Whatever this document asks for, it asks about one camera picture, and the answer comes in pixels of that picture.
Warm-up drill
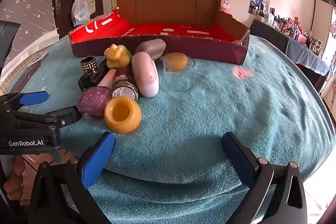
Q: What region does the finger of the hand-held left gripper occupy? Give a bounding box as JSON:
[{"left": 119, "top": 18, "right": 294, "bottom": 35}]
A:
[
  {"left": 0, "top": 105, "right": 82, "bottom": 135},
  {"left": 0, "top": 91, "right": 49, "bottom": 114}
]

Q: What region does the pink plush bear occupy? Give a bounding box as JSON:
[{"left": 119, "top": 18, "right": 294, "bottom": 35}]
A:
[{"left": 220, "top": 0, "right": 233, "bottom": 15}]

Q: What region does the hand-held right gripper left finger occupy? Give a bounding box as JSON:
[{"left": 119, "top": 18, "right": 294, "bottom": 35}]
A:
[{"left": 29, "top": 132, "right": 116, "bottom": 224}]

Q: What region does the row of bottles and cosmetics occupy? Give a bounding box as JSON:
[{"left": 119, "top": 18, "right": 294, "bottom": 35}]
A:
[{"left": 268, "top": 7, "right": 326, "bottom": 56}]

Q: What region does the person's left hand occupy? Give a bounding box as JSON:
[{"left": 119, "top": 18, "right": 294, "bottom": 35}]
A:
[{"left": 3, "top": 154, "right": 27, "bottom": 205}]

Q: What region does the clear glass cup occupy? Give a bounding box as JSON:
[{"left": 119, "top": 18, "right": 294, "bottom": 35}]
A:
[{"left": 162, "top": 55, "right": 195, "bottom": 93}]

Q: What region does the grey-brown oval case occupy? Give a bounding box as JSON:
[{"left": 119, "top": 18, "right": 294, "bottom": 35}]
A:
[{"left": 135, "top": 38, "right": 166, "bottom": 61}]

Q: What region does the white cabinet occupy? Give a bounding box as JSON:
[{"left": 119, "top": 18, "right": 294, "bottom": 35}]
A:
[{"left": 311, "top": 0, "right": 336, "bottom": 56}]

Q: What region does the table with dark cloth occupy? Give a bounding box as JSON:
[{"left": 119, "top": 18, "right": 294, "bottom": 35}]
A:
[{"left": 249, "top": 19, "right": 331, "bottom": 93}]

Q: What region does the green and yellow frog toy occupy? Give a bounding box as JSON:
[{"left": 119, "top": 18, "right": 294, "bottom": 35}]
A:
[{"left": 104, "top": 44, "right": 132, "bottom": 69}]

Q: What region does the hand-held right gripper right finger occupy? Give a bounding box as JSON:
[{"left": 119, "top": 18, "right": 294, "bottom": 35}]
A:
[{"left": 222, "top": 132, "right": 308, "bottom": 224}]

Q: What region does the pink and white oval case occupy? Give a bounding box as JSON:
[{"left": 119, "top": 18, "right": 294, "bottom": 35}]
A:
[{"left": 131, "top": 51, "right": 160, "bottom": 98}]

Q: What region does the large yellow round pot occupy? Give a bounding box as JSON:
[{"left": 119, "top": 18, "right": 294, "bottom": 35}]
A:
[{"left": 104, "top": 96, "right": 142, "bottom": 134}]

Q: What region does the brown glitter bottle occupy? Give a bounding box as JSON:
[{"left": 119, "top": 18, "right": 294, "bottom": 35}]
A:
[{"left": 112, "top": 68, "right": 139, "bottom": 102}]

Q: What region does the teal fleece blanket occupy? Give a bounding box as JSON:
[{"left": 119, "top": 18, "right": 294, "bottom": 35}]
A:
[{"left": 16, "top": 32, "right": 328, "bottom": 224}]

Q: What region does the clear plastic bag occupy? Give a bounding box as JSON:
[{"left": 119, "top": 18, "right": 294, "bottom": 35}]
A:
[{"left": 71, "top": 0, "right": 91, "bottom": 27}]

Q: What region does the small yellow round pot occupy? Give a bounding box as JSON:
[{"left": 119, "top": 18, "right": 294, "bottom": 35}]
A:
[{"left": 163, "top": 52, "right": 188, "bottom": 69}]

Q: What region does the metal door handle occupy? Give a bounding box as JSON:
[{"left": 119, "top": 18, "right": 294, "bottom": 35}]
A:
[{"left": 54, "top": 0, "right": 68, "bottom": 16}]

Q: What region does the purple nail polish bottle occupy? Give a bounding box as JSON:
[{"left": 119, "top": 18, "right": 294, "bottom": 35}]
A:
[{"left": 77, "top": 69, "right": 117, "bottom": 119}]

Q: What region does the black bottle with studded cap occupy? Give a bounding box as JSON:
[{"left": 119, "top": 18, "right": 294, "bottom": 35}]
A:
[{"left": 78, "top": 55, "right": 108, "bottom": 91}]

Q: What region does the cardboard box with red lining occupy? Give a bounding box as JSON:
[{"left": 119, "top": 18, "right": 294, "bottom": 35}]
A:
[{"left": 69, "top": 0, "right": 250, "bottom": 65}]

